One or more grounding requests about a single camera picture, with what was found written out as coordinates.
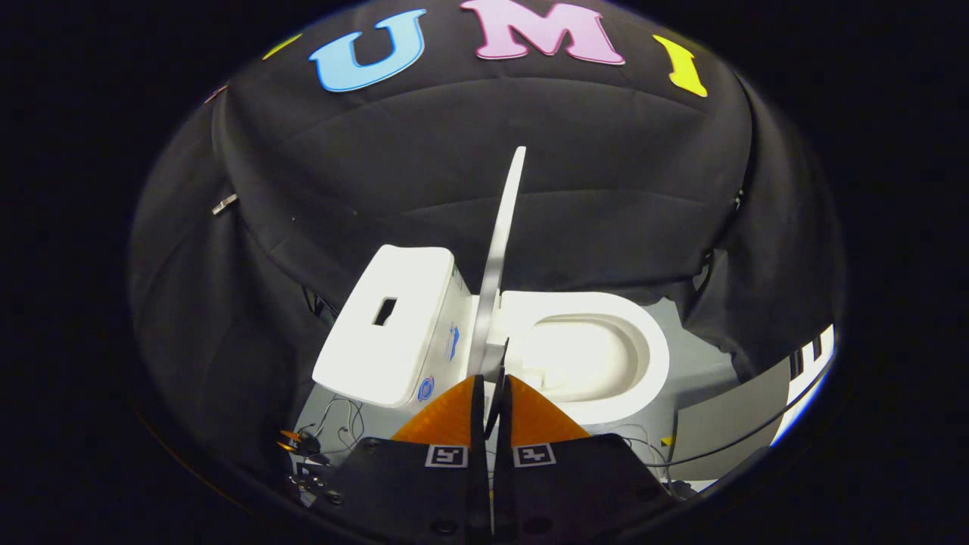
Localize orange cable connector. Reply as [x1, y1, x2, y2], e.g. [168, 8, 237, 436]
[277, 428, 323, 456]

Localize long black cable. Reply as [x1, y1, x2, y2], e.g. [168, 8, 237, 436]
[665, 362, 833, 468]

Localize white black striped panel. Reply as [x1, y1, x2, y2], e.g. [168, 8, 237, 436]
[771, 324, 836, 447]

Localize thin floor wires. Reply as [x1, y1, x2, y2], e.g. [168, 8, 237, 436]
[301, 395, 366, 455]

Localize white toilet lid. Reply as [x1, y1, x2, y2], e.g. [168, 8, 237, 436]
[466, 146, 528, 379]

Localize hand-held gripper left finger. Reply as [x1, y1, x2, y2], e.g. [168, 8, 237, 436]
[332, 375, 493, 545]

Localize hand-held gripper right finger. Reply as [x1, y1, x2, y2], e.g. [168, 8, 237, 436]
[494, 375, 676, 545]

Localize black backdrop cloth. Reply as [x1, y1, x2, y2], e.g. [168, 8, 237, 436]
[129, 0, 847, 485]

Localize grey floor board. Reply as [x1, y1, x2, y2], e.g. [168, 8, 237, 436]
[669, 356, 793, 482]

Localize white toilet bowl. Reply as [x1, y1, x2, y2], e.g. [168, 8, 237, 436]
[473, 290, 671, 427]

